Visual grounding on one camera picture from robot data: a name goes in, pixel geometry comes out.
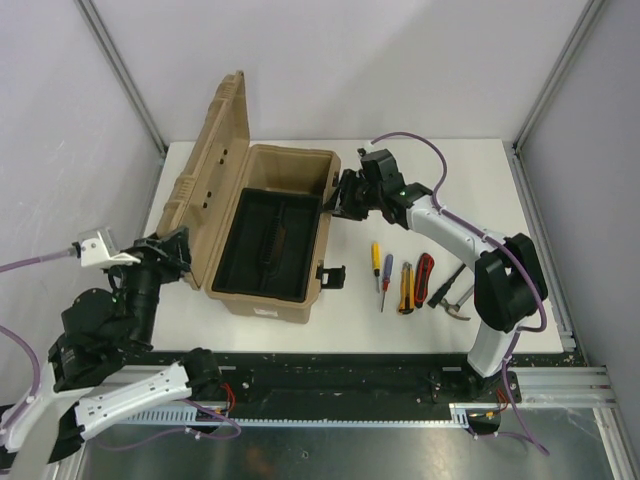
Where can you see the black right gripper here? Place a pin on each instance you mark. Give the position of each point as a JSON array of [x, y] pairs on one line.
[[342, 203]]

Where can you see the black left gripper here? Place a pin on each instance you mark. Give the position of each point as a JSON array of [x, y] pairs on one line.
[[153, 253]]

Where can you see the black tool box tray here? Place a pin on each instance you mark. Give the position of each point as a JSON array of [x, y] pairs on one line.
[[270, 246]]

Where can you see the tan plastic tool box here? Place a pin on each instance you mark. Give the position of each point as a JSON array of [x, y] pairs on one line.
[[206, 194]]

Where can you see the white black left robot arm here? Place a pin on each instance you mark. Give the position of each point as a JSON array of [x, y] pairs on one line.
[[104, 330]]

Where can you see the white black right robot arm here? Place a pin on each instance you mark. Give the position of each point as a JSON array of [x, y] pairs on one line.
[[509, 285]]

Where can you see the red black utility knife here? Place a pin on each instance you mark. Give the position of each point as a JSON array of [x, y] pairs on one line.
[[423, 271]]

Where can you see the yellow utility knife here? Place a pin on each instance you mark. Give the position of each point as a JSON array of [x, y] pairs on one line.
[[407, 285]]

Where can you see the steel claw hammer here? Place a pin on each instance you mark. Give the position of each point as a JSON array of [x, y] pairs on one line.
[[452, 309]]

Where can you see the yellow handled screwdriver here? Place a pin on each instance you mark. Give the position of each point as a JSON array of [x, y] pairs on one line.
[[376, 264]]

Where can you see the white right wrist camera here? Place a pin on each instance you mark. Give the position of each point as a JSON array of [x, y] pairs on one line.
[[365, 149]]

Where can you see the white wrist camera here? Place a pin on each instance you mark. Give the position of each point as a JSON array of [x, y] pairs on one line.
[[365, 149], [96, 248]]

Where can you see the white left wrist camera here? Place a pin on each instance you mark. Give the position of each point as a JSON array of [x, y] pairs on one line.
[[96, 248]]

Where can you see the blue red handled screwdriver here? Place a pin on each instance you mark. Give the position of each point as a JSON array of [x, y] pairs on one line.
[[386, 278]]

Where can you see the black handled hammer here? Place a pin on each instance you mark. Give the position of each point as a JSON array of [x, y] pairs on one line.
[[441, 292]]

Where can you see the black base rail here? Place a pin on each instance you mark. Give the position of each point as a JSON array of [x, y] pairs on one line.
[[440, 378]]

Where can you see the aluminium frame rail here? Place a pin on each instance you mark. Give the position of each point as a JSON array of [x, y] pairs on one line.
[[567, 389]]

